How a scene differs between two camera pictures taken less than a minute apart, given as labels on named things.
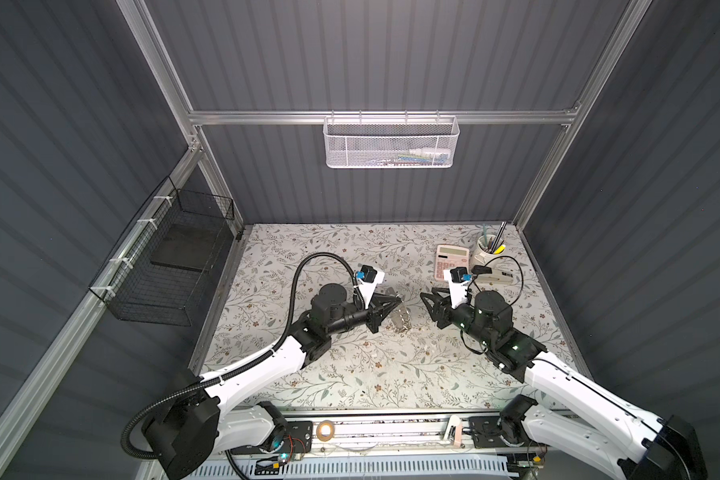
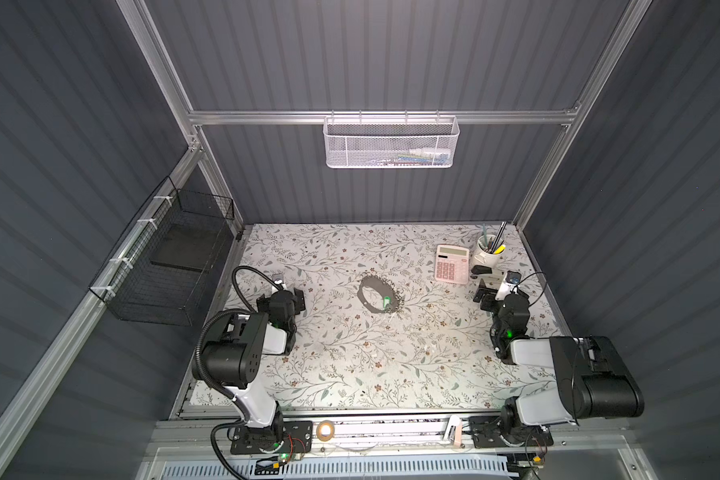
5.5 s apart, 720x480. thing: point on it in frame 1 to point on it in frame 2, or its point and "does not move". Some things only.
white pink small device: [454, 434] does not move
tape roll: [319, 432] does not move
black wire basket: [160, 272] does not move
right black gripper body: [461, 317] to [490, 303]
